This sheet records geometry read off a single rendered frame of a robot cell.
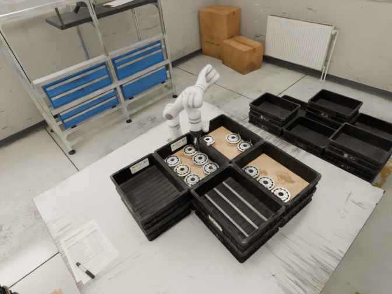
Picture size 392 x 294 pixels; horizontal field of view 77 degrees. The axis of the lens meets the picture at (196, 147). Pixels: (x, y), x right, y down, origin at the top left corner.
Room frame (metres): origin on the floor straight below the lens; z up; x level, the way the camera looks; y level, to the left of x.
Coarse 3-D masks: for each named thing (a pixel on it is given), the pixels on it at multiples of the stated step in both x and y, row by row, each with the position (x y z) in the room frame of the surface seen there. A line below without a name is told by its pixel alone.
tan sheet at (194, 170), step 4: (176, 152) 1.23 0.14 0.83; (180, 152) 1.23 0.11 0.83; (200, 152) 1.21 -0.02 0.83; (180, 156) 1.19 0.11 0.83; (184, 160) 1.15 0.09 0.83; (188, 160) 1.14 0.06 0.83; (188, 164) 1.11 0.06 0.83; (192, 164) 1.10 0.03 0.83; (192, 168) 1.07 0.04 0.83; (196, 168) 1.07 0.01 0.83; (200, 168) 1.06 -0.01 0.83; (192, 172) 1.04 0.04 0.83; (196, 172) 1.03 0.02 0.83; (200, 172) 1.03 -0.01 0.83; (200, 176) 1.00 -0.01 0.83; (204, 176) 0.99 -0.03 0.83
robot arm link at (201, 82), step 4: (208, 64) 1.41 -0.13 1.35; (204, 68) 1.36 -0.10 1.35; (208, 68) 1.36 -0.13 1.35; (212, 68) 1.37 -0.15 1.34; (200, 72) 1.35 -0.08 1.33; (204, 72) 1.31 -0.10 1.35; (208, 72) 1.34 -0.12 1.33; (200, 76) 1.28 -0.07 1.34; (204, 76) 1.27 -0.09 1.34; (200, 80) 1.23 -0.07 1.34; (204, 80) 1.24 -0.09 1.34; (196, 84) 1.21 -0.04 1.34; (200, 84) 1.20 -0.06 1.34; (204, 84) 1.21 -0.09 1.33; (204, 88) 1.18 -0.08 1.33; (204, 92) 1.16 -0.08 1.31
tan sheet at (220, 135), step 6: (216, 132) 1.39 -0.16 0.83; (222, 132) 1.39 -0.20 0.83; (228, 132) 1.38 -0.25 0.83; (216, 138) 1.33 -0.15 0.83; (222, 138) 1.32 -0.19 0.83; (216, 144) 1.27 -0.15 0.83; (222, 144) 1.26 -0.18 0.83; (222, 150) 1.20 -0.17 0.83; (228, 150) 1.19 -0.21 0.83; (234, 150) 1.18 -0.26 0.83; (228, 156) 1.14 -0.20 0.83; (234, 156) 1.13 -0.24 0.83
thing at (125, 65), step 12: (144, 48) 3.16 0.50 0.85; (156, 48) 3.27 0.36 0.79; (120, 60) 2.93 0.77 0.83; (132, 60) 3.04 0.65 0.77; (144, 60) 3.13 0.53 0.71; (156, 60) 3.25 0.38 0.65; (120, 72) 2.91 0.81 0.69; (132, 72) 3.01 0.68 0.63; (156, 72) 3.22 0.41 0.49; (132, 84) 2.98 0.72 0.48; (144, 84) 3.08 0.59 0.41; (156, 84) 3.20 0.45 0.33; (132, 96) 2.95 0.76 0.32
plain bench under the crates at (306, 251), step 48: (144, 144) 1.51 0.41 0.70; (288, 144) 1.32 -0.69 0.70; (48, 192) 1.12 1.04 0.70; (96, 192) 1.07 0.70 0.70; (336, 192) 0.85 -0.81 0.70; (384, 192) 0.81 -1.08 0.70; (144, 240) 0.69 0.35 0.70; (192, 240) 0.66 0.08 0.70; (288, 240) 0.59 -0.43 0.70; (336, 240) 0.56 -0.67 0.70; (96, 288) 0.47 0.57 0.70; (144, 288) 0.44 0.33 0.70; (192, 288) 0.42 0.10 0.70; (240, 288) 0.39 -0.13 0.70; (288, 288) 0.37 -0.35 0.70
